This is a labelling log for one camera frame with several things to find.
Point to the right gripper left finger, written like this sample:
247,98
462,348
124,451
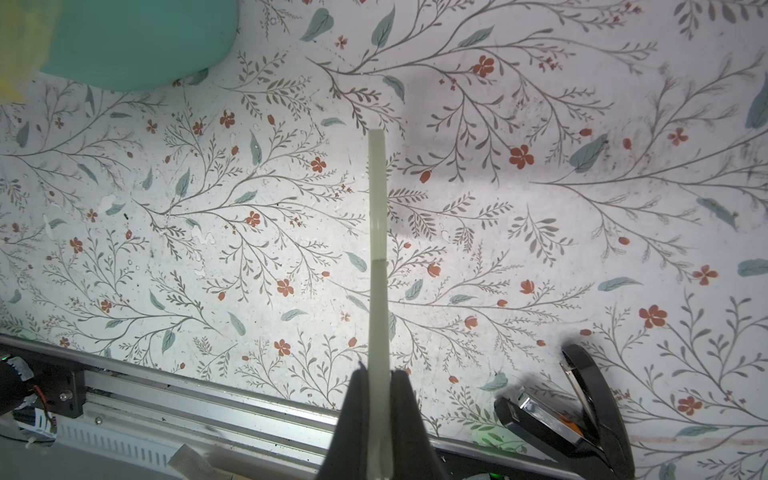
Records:
346,457

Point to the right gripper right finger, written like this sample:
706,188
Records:
414,457

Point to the light green hand brush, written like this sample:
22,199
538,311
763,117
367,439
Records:
380,464

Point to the green bin with bag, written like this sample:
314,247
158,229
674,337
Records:
123,46

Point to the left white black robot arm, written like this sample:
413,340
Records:
36,395

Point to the black stapler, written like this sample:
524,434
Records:
590,440

